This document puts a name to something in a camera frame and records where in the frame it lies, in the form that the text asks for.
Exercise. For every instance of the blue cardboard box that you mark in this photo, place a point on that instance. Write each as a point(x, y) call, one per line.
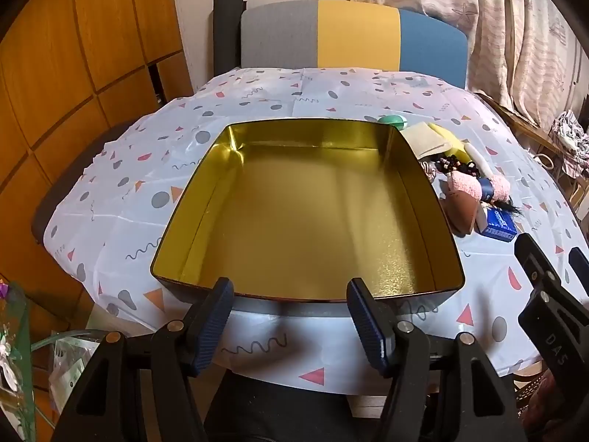
point(499, 225)

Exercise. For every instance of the wicker chair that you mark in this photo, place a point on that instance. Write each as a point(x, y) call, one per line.
point(529, 400)

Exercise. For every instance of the gold tin box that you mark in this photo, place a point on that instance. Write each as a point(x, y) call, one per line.
point(299, 216)

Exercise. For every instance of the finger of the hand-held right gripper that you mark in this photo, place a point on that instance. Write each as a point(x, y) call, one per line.
point(531, 262)
point(580, 267)

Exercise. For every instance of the wooden bench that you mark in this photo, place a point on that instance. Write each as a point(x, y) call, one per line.
point(520, 124)

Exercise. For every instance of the white plastic bag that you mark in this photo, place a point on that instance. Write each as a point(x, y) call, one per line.
point(69, 368)

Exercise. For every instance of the patterned white tablecloth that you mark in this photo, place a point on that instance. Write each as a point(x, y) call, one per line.
point(138, 170)

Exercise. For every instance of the grey yellow blue chair backrest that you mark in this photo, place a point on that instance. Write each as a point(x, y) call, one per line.
point(349, 37)

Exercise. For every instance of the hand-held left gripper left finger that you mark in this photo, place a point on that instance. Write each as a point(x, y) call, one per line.
point(212, 327)

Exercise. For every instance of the beige cloth pad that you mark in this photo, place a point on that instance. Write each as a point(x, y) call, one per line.
point(423, 140)

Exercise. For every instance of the pink patterned curtain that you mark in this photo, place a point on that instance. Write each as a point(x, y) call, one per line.
point(515, 32)

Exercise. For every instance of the wooden cabinet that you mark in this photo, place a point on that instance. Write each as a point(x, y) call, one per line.
point(69, 55)

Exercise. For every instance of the green squeeze bottle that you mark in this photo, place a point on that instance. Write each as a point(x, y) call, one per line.
point(393, 121)

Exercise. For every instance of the yellow sponge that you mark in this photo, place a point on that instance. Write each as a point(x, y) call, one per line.
point(453, 140)

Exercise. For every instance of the dark grey seat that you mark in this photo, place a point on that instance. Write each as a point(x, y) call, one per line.
point(43, 212)

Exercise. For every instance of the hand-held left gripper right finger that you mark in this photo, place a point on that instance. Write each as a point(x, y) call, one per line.
point(368, 327)

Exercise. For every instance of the white sponge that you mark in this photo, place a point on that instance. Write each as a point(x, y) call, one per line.
point(481, 161)

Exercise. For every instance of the brown round pad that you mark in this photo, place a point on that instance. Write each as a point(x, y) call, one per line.
point(460, 212)

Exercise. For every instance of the pile of patterned clothes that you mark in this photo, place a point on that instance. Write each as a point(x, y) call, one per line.
point(570, 138)

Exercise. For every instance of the black padded post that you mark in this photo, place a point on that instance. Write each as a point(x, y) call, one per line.
point(227, 32)

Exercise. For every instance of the pink towel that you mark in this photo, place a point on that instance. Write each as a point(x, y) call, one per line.
point(460, 184)

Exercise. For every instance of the glass side table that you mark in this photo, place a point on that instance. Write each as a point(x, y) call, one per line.
point(18, 377)

